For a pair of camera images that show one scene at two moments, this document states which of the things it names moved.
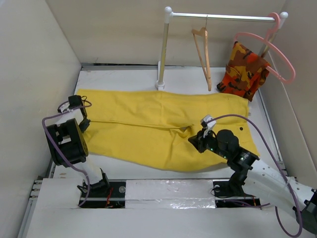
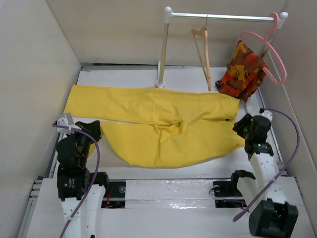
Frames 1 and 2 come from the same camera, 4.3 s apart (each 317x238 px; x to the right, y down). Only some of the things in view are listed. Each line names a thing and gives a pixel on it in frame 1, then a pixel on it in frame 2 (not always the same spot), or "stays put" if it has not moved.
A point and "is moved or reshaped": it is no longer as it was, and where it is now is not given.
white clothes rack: x=280 y=18 stays put
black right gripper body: x=209 y=143 → x=242 y=126
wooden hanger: x=203 y=31 stays put
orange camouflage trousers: x=246 y=73 stays put
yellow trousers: x=150 y=130 is moved or reshaped
